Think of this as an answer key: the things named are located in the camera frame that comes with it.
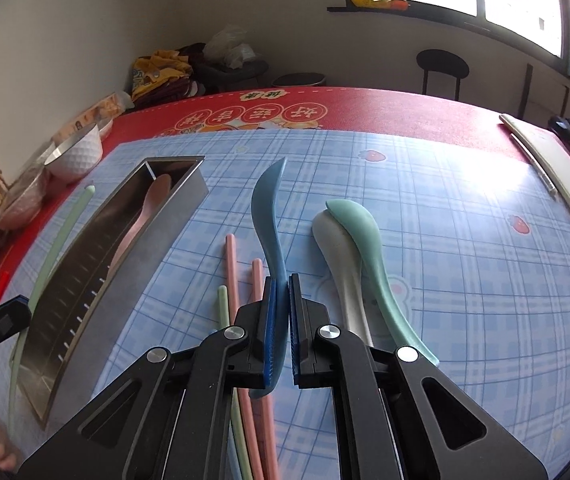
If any black pressure cooker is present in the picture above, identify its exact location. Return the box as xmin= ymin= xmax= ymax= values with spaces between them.
xmin=548 ymin=115 xmax=570 ymax=171

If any red printed tablecloth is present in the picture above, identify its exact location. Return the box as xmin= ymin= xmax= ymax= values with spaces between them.
xmin=0 ymin=86 xmax=570 ymax=306

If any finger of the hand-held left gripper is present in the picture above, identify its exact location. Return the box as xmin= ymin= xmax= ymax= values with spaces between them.
xmin=0 ymin=296 xmax=32 ymax=347

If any white plastic bag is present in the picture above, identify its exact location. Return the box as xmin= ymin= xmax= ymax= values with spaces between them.
xmin=202 ymin=25 xmax=256 ymax=68

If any blue plaid table mat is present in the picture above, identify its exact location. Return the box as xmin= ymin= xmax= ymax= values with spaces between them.
xmin=0 ymin=127 xmax=570 ymax=480

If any white notebook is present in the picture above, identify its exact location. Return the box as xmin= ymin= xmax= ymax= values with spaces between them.
xmin=499 ymin=113 xmax=570 ymax=221

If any pink spoon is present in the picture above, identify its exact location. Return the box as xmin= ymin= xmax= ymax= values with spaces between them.
xmin=110 ymin=174 xmax=172 ymax=281

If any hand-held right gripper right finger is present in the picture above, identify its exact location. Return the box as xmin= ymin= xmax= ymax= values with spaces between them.
xmin=287 ymin=273 xmax=548 ymax=480

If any blue spoon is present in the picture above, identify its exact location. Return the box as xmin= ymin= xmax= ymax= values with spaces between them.
xmin=250 ymin=156 xmax=290 ymax=400

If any grey pen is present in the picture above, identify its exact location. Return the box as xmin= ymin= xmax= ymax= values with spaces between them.
xmin=510 ymin=132 xmax=558 ymax=198

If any beige spoon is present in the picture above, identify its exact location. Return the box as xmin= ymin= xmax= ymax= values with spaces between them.
xmin=311 ymin=210 xmax=373 ymax=348

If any green spoon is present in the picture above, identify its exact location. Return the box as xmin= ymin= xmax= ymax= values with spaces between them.
xmin=325 ymin=199 xmax=440 ymax=367

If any black round stool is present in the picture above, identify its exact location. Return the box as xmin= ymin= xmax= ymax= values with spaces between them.
xmin=416 ymin=49 xmax=469 ymax=102

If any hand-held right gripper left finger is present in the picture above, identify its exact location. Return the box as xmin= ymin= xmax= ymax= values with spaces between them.
xmin=17 ymin=276 xmax=280 ymax=480

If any yellow packet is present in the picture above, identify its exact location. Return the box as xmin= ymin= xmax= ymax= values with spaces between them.
xmin=351 ymin=0 xmax=408 ymax=12

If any pile of clothes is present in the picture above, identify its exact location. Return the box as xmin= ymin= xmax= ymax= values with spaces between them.
xmin=130 ymin=42 xmax=206 ymax=103

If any stainless steel utensil tray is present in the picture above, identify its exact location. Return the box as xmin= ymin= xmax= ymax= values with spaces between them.
xmin=17 ymin=156 xmax=209 ymax=428

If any white textured bowl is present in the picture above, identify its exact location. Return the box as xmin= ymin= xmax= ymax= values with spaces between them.
xmin=45 ymin=122 xmax=104 ymax=183

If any orange bread packet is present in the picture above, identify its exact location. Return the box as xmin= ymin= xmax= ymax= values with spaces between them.
xmin=52 ymin=91 xmax=136 ymax=143

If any clear plastic-wrapped bowl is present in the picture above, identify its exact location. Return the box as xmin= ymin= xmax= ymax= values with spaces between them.
xmin=0 ymin=152 xmax=50 ymax=233

